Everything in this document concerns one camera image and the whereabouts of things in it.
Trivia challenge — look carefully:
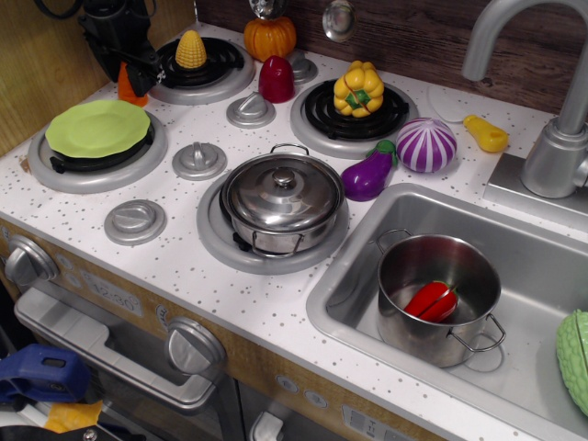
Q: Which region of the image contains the stove burner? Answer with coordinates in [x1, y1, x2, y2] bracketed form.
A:
[196, 174, 349, 276]
[28, 112, 167, 194]
[289, 80, 419, 159]
[149, 37, 255, 106]

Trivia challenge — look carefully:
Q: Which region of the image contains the yellow toy corn cob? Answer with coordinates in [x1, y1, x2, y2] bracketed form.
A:
[175, 29, 208, 70]

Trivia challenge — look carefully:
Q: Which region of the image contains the silver toy faucet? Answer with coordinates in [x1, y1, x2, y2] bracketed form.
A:
[461, 0, 588, 230]

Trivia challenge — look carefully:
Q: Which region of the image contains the green toy cabbage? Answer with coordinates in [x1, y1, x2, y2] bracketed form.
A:
[556, 310, 587, 414]

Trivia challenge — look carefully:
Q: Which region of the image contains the silver countertop knob rear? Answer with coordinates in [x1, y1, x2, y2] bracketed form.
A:
[226, 92, 276, 130]

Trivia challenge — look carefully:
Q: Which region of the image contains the silver sink basin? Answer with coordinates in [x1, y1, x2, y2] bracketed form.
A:
[307, 184, 587, 440]

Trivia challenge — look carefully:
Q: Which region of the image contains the orange toy carrot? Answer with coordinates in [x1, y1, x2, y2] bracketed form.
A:
[118, 62, 149, 107]

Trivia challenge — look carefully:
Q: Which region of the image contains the back left stove burner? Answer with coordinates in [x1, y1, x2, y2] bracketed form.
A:
[149, 37, 255, 106]

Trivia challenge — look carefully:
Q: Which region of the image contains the silver oven door handle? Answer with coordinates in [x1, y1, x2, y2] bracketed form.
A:
[15, 288, 217, 415]

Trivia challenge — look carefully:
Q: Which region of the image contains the tall steel pot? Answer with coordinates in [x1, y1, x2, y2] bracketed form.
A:
[376, 229, 506, 368]

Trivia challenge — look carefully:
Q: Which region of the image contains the purple striped toy onion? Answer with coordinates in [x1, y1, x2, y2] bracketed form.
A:
[396, 118, 458, 173]

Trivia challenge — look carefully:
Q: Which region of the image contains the front left stove burner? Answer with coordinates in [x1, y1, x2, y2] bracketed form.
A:
[28, 112, 167, 194]

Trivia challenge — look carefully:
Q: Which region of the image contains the silver oven knob left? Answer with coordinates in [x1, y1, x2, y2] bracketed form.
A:
[5, 234, 59, 286]

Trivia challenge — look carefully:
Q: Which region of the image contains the back right stove burner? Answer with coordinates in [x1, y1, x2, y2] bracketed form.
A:
[289, 80, 419, 159]

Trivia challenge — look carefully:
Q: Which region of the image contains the yellow toy bell pepper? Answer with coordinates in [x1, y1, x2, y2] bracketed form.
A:
[333, 61, 385, 119]

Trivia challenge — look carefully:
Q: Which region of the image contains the silver countertop knob front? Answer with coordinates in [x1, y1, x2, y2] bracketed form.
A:
[104, 199, 167, 246]

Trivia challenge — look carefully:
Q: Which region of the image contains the hanging steel ladle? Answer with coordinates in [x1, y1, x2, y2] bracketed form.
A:
[322, 0, 357, 43]

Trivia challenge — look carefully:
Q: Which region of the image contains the front right stove burner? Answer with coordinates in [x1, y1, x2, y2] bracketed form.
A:
[196, 174, 349, 276]

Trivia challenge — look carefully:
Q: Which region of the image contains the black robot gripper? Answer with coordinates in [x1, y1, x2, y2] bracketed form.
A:
[78, 1, 165, 96]

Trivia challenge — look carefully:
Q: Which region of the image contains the silver countertop knob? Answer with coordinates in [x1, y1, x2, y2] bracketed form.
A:
[172, 141, 227, 181]
[104, 199, 167, 246]
[226, 92, 276, 130]
[287, 49, 318, 85]

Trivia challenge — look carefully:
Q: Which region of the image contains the red toy pepper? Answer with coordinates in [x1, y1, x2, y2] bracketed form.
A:
[404, 281, 458, 322]

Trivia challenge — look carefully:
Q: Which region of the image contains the dark red toy vegetable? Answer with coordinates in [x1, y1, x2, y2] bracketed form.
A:
[258, 55, 295, 104]

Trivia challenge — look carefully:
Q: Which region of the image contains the purple toy eggplant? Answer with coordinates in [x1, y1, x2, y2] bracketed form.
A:
[341, 140, 398, 202]

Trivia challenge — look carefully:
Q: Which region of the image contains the orange toy pumpkin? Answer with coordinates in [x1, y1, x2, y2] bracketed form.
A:
[243, 17, 297, 62]

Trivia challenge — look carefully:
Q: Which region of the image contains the hanging steel slotted spoon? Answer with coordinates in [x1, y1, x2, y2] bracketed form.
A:
[249, 0, 288, 20]

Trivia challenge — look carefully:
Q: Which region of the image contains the silver oven knob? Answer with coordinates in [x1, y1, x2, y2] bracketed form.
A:
[164, 316, 226, 376]
[5, 234, 59, 286]

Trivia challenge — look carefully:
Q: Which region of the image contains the steel pot with lid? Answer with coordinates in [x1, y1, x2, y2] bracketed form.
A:
[220, 143, 345, 257]

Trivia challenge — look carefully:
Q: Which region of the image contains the light green plate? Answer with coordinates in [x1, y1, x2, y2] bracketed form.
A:
[45, 100, 151, 159]

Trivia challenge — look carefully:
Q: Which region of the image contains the yellow toy squash piece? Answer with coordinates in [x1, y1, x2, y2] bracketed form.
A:
[463, 115, 509, 153]

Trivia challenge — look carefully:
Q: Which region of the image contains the silver countertop knob middle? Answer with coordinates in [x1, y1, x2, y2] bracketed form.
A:
[172, 141, 227, 181]

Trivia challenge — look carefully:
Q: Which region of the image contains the silver countertop knob back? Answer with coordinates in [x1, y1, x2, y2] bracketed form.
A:
[287, 49, 318, 85]

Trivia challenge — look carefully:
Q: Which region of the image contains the silver oven knob right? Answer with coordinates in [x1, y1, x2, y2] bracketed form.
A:
[164, 316, 226, 376]

